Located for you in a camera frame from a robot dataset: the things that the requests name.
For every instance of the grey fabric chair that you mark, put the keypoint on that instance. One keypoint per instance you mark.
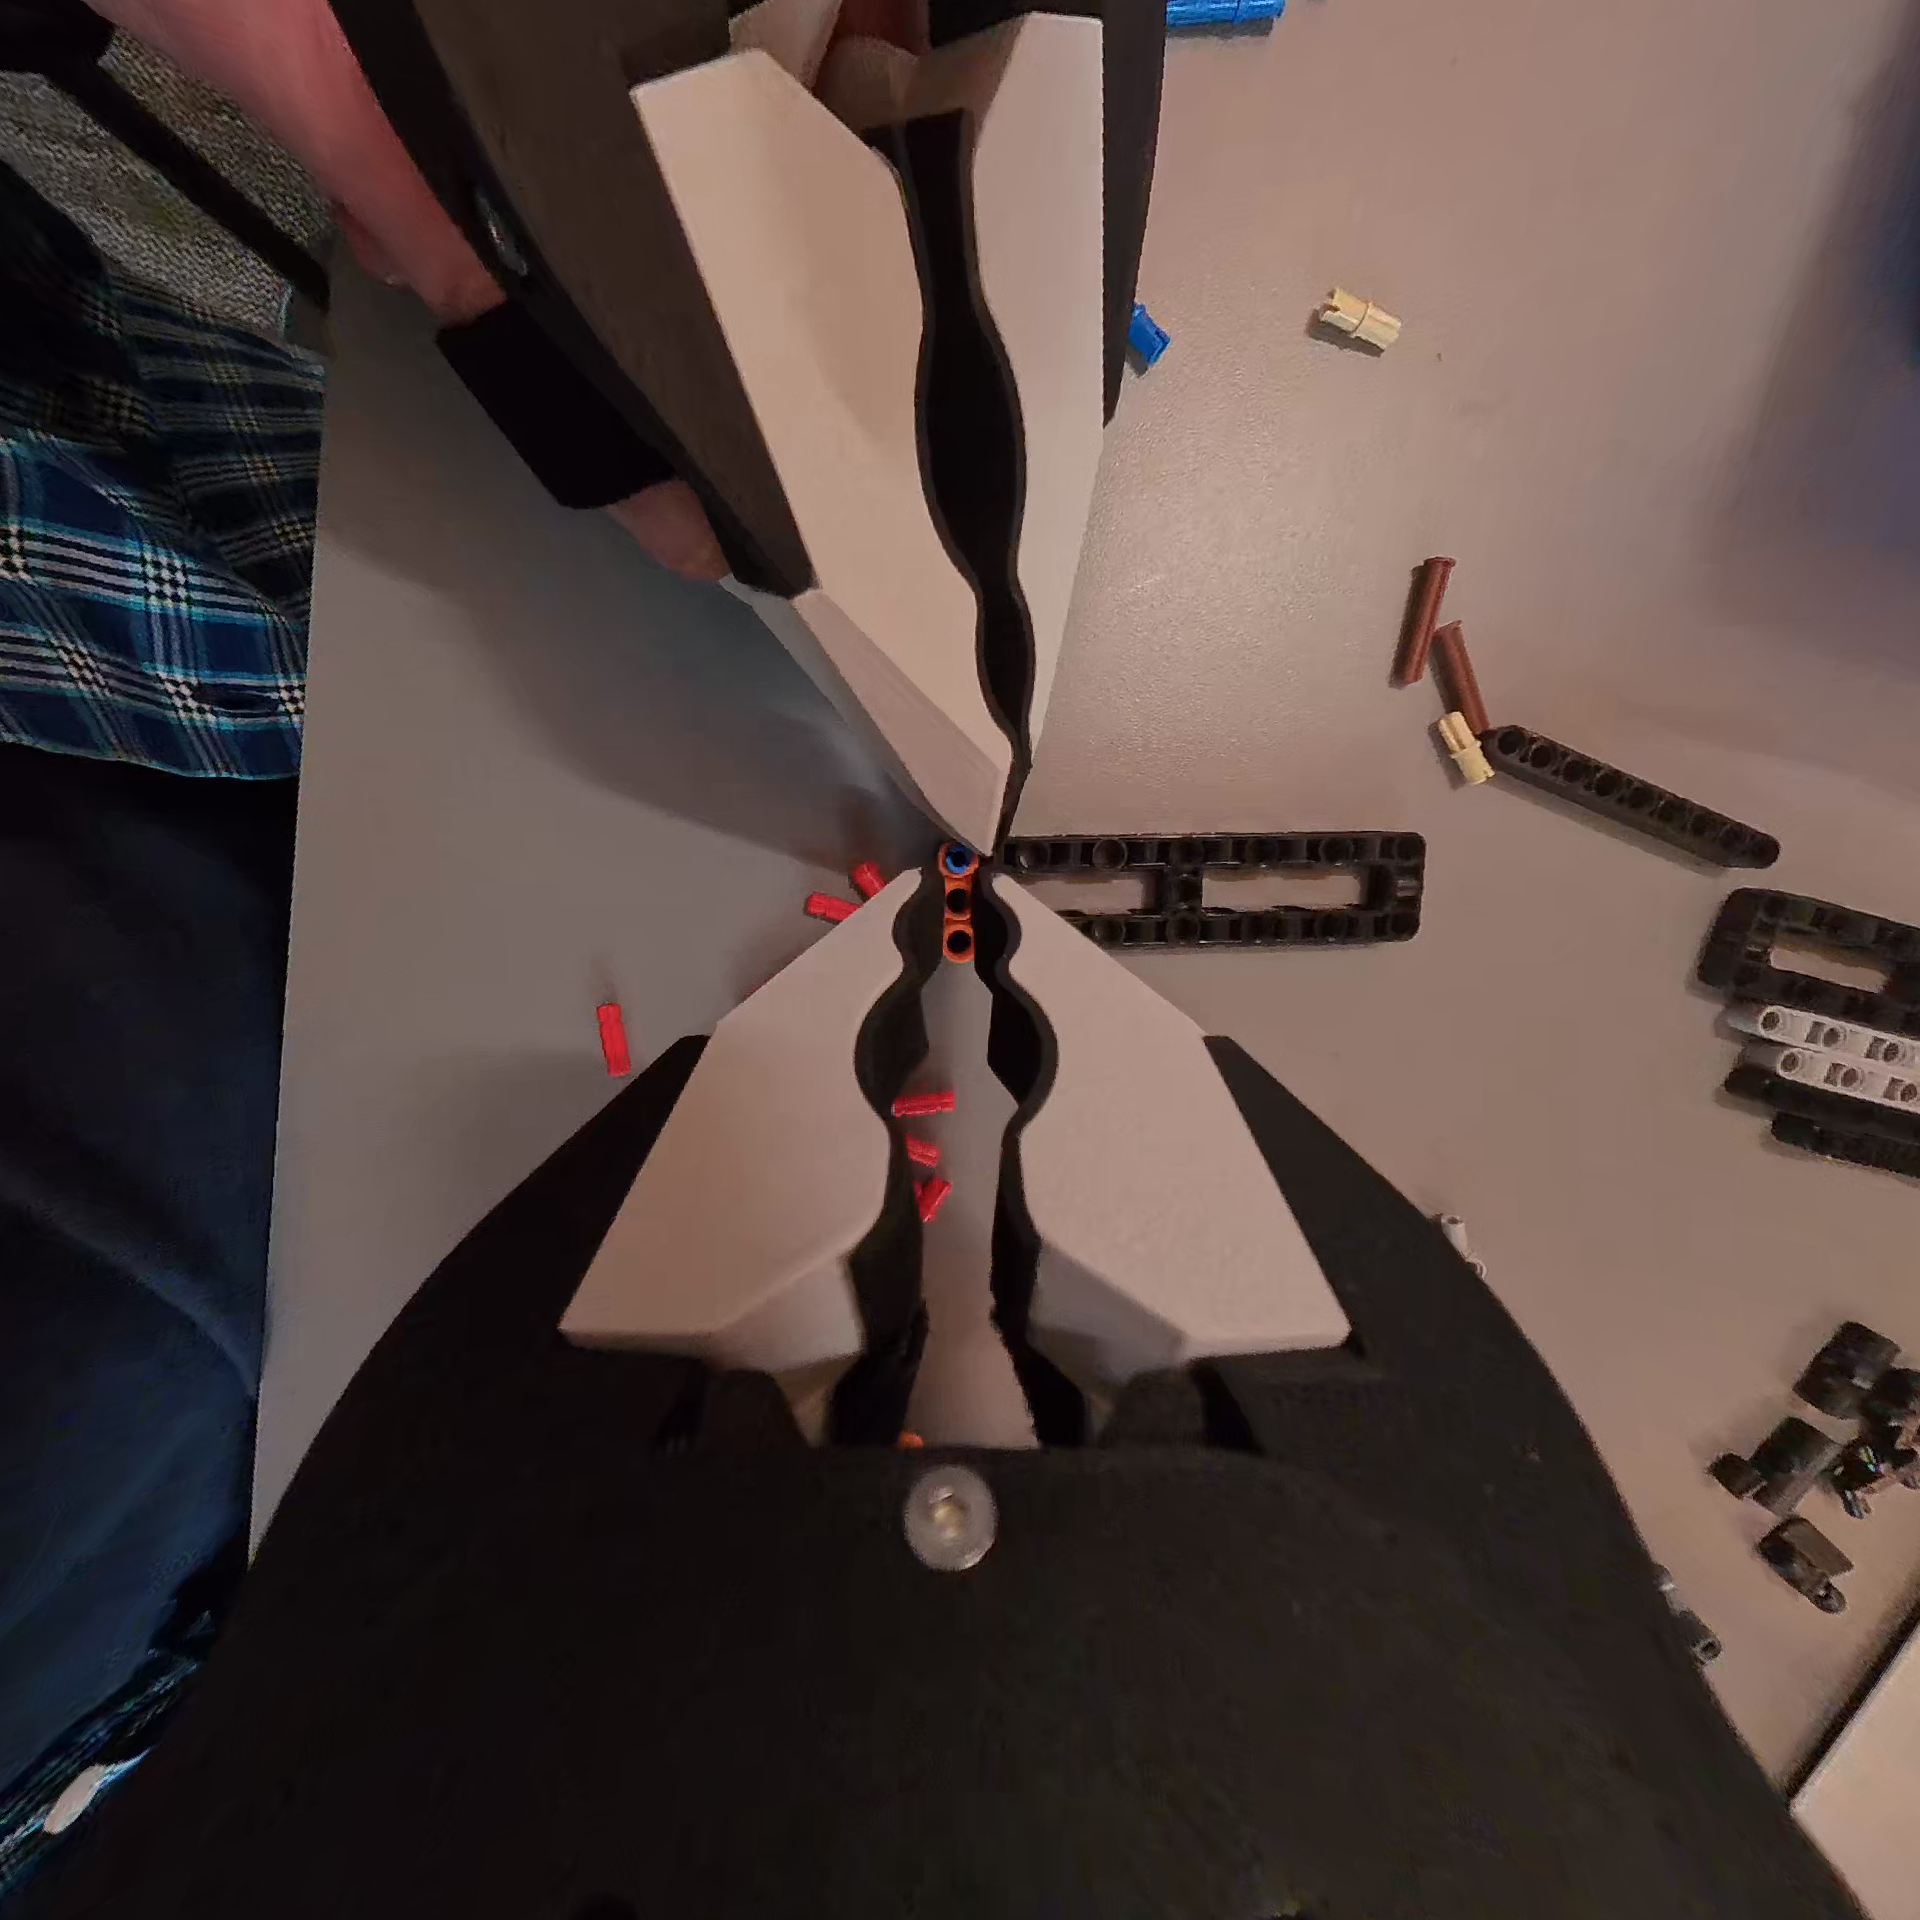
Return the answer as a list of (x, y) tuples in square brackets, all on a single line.
[(224, 164)]

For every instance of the brown lego axle pin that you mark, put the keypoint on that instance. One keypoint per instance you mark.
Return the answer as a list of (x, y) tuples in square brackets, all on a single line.
[(1424, 622), (1462, 676)]

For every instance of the pile of blue lego pins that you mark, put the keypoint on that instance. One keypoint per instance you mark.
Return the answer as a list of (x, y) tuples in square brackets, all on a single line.
[(1223, 9)]

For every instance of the black ribbed lego beam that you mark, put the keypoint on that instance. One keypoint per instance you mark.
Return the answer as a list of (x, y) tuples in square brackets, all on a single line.
[(1830, 1132)]

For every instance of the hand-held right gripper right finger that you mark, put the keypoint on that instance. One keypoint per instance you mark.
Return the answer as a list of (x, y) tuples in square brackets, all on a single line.
[(1185, 1201)]

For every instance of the person's plaid shirt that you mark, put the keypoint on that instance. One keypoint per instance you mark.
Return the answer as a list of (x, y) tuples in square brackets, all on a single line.
[(135, 569)]

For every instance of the long black lego frame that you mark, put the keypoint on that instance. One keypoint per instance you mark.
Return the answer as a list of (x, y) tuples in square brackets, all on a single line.
[(1290, 854)]

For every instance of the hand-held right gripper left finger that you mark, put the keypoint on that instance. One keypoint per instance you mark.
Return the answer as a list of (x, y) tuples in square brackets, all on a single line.
[(721, 1184)]

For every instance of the pile of large black connectors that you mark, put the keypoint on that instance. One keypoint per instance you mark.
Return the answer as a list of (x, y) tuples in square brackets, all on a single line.
[(1800, 1448)]

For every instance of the white book stand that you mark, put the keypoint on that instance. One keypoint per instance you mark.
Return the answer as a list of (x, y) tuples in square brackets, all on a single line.
[(1875, 1798)]

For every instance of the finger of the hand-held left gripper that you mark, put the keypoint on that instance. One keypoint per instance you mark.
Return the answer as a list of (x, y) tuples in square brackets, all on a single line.
[(1058, 299), (797, 329)]

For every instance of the light grey lego beam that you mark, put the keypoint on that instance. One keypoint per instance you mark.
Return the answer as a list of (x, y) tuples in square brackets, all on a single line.
[(1822, 1030), (1853, 1077)]

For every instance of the pile of red lego pins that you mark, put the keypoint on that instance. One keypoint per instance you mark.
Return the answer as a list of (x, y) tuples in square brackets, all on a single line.
[(616, 1037)]

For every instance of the orange lego connector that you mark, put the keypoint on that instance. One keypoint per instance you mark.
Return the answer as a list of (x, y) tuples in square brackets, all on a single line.
[(955, 949)]

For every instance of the person's left hand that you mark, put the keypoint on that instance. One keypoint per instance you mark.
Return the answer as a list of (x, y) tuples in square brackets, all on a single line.
[(330, 118)]

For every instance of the tan lego pin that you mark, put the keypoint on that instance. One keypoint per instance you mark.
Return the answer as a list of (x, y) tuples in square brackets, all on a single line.
[(1363, 320), (1465, 747)]

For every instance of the person's dark trousers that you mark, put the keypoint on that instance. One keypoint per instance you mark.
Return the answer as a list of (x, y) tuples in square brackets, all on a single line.
[(119, 1201)]

